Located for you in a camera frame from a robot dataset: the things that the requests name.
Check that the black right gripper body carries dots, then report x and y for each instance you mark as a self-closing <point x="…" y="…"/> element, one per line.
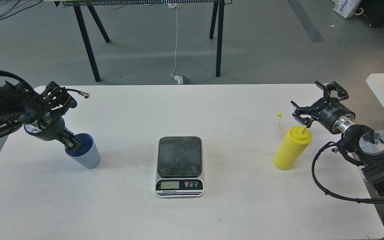
<point x="335" y="117"/>

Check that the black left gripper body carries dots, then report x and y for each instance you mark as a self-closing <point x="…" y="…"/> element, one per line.
<point x="51" y="132"/>

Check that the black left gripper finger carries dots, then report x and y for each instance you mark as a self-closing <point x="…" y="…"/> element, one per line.
<point x="71" y="141"/>

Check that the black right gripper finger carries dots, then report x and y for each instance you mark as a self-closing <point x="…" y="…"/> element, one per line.
<point x="308" y="114"/>
<point x="342" y="94"/>

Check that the yellow squeeze bottle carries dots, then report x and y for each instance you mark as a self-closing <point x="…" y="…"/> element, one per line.
<point x="295" y="141"/>

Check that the blue plastic cup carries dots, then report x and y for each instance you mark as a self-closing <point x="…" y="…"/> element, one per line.
<point x="88" y="156"/>

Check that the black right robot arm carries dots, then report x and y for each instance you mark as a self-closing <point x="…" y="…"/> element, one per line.
<point x="359" y="144"/>

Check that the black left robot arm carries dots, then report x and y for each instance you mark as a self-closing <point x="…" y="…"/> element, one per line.
<point x="39" y="114"/>

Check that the digital kitchen scale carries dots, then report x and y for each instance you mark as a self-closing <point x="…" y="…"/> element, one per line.
<point x="180" y="167"/>

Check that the white cardboard box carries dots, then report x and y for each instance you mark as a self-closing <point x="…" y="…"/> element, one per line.
<point x="346" y="8"/>

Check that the white power adapter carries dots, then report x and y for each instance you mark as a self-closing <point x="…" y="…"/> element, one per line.
<point x="182" y="80"/>

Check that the black trestle table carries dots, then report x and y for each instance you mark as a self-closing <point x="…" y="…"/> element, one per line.
<point x="151" y="23"/>

